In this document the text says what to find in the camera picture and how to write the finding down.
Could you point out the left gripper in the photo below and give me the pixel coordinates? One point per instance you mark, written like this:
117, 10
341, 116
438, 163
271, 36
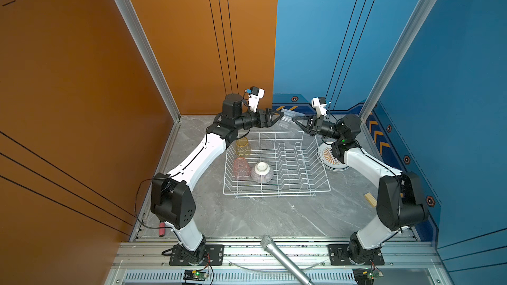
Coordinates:
265, 119

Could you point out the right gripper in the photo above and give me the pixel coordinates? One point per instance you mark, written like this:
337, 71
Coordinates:
315, 126

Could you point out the clear plastic cup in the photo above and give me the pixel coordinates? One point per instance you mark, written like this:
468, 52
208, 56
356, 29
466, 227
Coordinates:
288, 115

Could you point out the yellow plastic cup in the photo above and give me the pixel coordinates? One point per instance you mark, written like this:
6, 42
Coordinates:
242, 147

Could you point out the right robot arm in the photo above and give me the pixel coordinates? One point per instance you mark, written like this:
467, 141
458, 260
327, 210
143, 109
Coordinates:
400, 198

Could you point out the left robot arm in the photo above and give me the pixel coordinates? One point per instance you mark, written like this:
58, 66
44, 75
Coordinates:
172, 200

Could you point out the pink plastic cup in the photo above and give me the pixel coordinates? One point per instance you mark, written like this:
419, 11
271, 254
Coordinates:
241, 169

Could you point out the wooden block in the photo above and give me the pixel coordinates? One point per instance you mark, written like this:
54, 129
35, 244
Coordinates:
371, 199

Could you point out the right circuit board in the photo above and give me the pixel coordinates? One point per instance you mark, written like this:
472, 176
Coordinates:
367, 277

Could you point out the circuit board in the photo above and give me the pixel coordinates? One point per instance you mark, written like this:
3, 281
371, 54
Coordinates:
195, 277
367, 277

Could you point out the left circuit board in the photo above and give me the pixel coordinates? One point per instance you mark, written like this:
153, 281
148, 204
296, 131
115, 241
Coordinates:
195, 277

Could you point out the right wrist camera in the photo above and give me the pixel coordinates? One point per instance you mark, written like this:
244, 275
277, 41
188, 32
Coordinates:
319, 104

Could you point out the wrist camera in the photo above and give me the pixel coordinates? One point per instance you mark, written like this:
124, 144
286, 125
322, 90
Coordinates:
319, 104
255, 94

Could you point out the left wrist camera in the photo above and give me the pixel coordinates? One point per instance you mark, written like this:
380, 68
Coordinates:
255, 94

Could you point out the white wire dish rack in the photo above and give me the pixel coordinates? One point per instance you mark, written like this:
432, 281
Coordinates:
293, 155

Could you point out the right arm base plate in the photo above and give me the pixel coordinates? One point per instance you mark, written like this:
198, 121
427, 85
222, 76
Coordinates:
345, 255

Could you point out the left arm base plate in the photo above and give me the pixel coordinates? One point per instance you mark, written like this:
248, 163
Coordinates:
208, 253

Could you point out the red handled screwdriver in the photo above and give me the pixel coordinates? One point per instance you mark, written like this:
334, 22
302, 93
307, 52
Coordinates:
161, 229

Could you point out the aluminium front rail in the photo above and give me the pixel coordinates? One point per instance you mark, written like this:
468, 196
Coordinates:
245, 262

